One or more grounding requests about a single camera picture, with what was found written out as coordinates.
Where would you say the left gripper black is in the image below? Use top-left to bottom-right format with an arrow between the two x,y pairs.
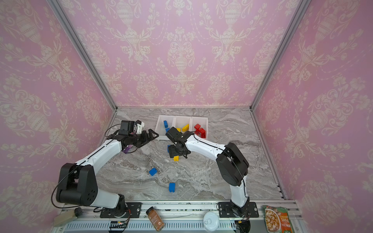
129,128 -> 159,147

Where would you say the white three-compartment bin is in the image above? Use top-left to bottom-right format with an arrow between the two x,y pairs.
155,115 -> 209,140

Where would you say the blue lego bottom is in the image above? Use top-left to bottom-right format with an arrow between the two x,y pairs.
169,183 -> 176,193

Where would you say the yellow long lego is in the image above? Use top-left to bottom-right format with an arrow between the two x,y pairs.
181,124 -> 189,132

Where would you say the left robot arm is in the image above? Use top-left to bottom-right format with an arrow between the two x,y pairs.
51,120 -> 159,217

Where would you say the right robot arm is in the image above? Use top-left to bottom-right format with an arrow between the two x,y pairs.
166,127 -> 250,217

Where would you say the purple snack bag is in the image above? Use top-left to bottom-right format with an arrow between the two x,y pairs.
121,145 -> 134,154

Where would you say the brown spice jar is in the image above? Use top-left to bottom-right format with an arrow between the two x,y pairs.
146,206 -> 165,232

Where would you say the white round lid cup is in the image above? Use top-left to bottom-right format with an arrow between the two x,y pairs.
203,211 -> 220,233

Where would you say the small circuit board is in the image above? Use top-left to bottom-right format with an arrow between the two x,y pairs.
109,221 -> 128,230

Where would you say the green noodle packet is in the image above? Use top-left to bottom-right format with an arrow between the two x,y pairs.
263,205 -> 294,233

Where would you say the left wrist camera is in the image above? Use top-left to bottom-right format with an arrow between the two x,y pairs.
135,120 -> 145,135

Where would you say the aluminium front rail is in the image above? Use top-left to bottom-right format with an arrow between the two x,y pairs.
51,199 -> 308,233

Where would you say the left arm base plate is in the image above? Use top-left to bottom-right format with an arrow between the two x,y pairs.
100,202 -> 142,218

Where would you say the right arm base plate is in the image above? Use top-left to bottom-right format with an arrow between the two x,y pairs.
217,202 -> 259,218

